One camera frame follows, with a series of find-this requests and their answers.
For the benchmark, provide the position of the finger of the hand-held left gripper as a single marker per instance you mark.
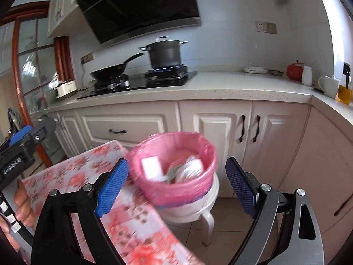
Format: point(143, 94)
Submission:
point(44, 128)
point(19, 135)

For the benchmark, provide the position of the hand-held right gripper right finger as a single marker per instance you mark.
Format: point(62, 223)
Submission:
point(242, 187)

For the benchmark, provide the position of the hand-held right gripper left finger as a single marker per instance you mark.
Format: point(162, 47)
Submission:
point(113, 187)

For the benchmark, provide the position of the white foam sheet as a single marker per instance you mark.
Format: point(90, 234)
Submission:
point(151, 168)

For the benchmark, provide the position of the pink-lined trash bin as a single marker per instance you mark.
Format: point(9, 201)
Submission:
point(171, 193)

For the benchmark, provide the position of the green wavy striped cloth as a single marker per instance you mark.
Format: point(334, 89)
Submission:
point(172, 172)

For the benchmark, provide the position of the person's left hand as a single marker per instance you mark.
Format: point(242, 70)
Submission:
point(23, 204)

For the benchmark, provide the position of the dark patterned cloth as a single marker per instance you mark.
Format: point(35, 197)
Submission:
point(12, 118)

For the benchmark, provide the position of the pink floral tablecloth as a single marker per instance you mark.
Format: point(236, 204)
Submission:
point(69, 176)

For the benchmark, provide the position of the white rice cooker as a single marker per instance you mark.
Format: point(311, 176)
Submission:
point(66, 88)

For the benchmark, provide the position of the white round stool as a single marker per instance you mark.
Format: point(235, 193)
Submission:
point(198, 212)

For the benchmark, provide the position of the red framed glass sliding door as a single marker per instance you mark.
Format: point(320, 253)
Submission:
point(35, 69)

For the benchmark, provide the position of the white cabinet drawer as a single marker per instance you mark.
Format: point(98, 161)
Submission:
point(121, 121)

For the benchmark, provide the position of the white kitchen base cabinet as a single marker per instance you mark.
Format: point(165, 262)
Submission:
point(220, 121)

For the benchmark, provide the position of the black wok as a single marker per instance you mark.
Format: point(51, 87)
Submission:
point(115, 70)

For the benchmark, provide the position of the black gas stove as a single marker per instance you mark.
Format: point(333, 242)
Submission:
point(138, 82)

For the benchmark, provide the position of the white dish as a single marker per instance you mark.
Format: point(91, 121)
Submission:
point(255, 69)

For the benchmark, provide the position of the small grey dish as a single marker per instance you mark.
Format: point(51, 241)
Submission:
point(275, 72)

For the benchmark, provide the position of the white upper kitchen cabinet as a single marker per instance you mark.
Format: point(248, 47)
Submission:
point(62, 5)

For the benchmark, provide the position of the red teapot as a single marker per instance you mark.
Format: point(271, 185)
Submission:
point(294, 71)

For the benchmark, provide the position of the white ceramic bottle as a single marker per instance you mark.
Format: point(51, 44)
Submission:
point(306, 75)

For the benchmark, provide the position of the white mug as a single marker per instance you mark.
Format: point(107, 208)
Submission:
point(328, 86)

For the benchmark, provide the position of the dark stock pot with lid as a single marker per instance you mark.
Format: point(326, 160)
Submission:
point(165, 53)

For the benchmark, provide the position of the glass oil bottle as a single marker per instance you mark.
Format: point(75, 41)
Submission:
point(346, 85)

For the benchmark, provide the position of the black range hood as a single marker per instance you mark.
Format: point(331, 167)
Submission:
point(138, 8)

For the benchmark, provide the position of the gold wall socket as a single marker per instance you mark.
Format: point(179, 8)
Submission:
point(88, 58)

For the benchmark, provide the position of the red wooden door frame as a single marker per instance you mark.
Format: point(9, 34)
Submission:
point(27, 7)

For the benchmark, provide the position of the white wall socket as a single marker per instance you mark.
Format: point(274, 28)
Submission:
point(266, 27)

